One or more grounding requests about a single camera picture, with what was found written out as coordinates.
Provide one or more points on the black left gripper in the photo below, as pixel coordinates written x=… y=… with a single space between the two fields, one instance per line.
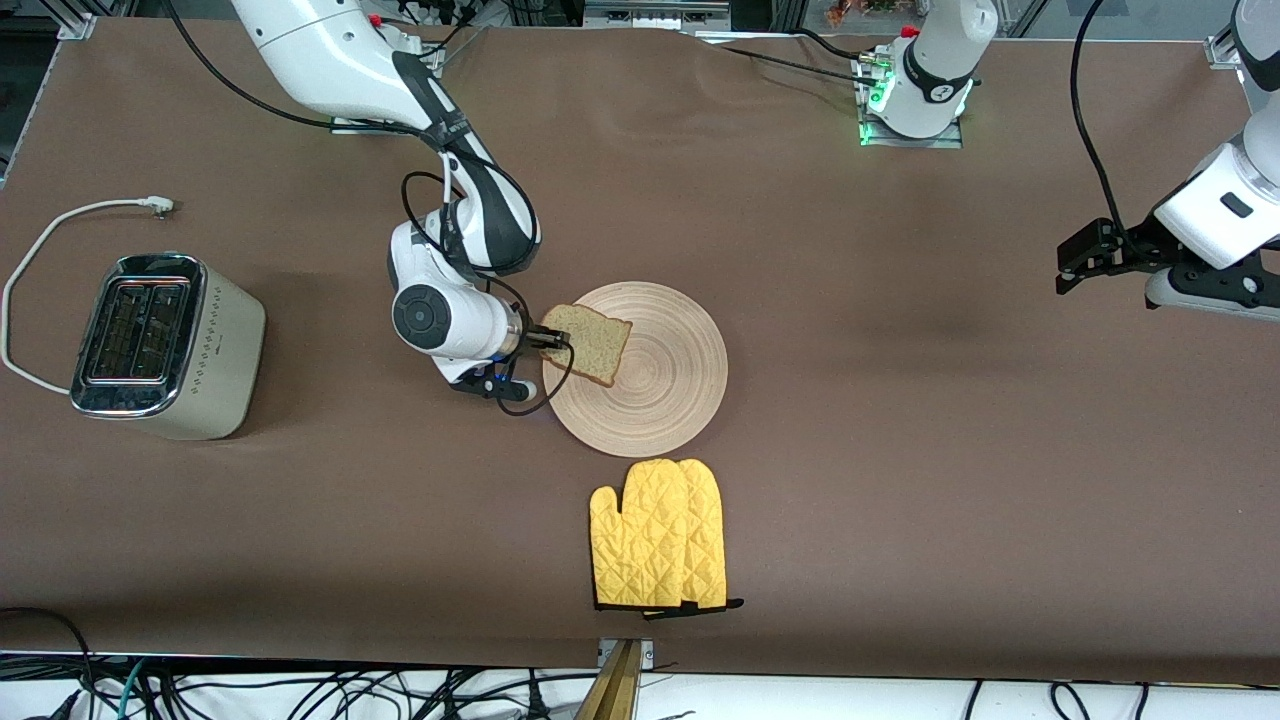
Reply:
x=1133 y=251

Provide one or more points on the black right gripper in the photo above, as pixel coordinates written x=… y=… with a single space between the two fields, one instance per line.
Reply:
x=533 y=339

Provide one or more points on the brown bread slice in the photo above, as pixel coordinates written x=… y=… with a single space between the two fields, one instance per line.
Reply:
x=600 y=350

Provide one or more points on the round wooden plate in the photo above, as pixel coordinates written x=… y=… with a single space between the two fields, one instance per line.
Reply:
x=670 y=400

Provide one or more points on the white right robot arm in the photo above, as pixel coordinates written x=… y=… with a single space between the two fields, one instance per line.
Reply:
x=330 y=50

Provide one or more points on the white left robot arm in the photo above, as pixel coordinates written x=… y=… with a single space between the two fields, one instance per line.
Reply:
x=940 y=70

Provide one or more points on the cream and chrome toaster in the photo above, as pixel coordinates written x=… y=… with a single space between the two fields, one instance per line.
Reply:
x=215 y=370

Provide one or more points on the yellow quilted oven mitt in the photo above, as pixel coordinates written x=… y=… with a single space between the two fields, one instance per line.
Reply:
x=708 y=540
x=640 y=540

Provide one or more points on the brown table cover sheet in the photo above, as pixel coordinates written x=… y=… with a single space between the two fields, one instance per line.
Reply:
x=900 y=400

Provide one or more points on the grey metal box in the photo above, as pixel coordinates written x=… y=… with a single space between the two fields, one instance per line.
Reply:
x=650 y=14

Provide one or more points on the brass coloured bar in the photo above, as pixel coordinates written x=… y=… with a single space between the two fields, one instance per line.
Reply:
x=615 y=690

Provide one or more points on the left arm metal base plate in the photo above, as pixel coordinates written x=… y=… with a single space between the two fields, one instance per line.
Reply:
x=920 y=143

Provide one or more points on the aluminium frame profile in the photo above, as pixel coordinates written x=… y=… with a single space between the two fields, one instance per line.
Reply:
x=1222 y=52
x=90 y=18

